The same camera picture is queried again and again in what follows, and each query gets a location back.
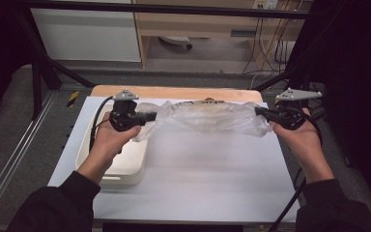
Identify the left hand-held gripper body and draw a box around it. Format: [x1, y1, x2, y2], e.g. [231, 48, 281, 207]
[108, 89, 140, 132]

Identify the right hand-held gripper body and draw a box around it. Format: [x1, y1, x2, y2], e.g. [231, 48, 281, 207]
[274, 87, 323, 131]

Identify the clear plastic bag yellow smiley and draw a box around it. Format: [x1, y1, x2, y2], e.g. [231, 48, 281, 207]
[132, 99, 273, 143]

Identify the white plastic bin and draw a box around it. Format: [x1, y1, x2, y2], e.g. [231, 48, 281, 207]
[74, 103, 149, 188]

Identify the person's right hand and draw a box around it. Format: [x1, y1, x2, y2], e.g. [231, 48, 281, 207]
[270, 107, 328, 169]

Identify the person's left hand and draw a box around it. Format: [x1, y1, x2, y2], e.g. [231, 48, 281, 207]
[91, 111, 142, 167]

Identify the wooden table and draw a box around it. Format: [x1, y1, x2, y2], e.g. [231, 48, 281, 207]
[90, 84, 264, 103]

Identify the black metal stand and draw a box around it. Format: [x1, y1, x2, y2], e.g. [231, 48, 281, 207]
[254, 18, 327, 127]
[15, 13, 95, 120]

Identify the yellow black tape marker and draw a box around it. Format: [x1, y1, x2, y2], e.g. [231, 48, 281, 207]
[66, 90, 80, 108]

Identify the grey chair base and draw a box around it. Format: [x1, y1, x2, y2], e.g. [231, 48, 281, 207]
[158, 35, 193, 51]

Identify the white cabinet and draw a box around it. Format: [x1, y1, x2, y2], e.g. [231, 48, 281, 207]
[29, 8, 142, 63]

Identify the wooden desk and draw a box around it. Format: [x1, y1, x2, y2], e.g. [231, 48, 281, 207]
[131, 0, 313, 69]

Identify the white power strip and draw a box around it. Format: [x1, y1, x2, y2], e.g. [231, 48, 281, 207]
[252, 0, 279, 10]

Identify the left hand-held gripper cable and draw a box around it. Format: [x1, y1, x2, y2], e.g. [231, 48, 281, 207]
[89, 95, 114, 153]

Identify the hand-held gripper cable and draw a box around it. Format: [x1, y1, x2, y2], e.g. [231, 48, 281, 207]
[89, 95, 114, 153]
[267, 109, 324, 232]

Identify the bundle of hanging cables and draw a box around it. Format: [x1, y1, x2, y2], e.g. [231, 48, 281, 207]
[243, 15, 303, 75]

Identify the right hand-held gripper cable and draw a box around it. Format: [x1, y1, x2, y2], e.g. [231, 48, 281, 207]
[267, 109, 324, 232]

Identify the black metal frame bar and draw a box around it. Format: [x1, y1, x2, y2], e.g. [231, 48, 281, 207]
[13, 0, 323, 19]

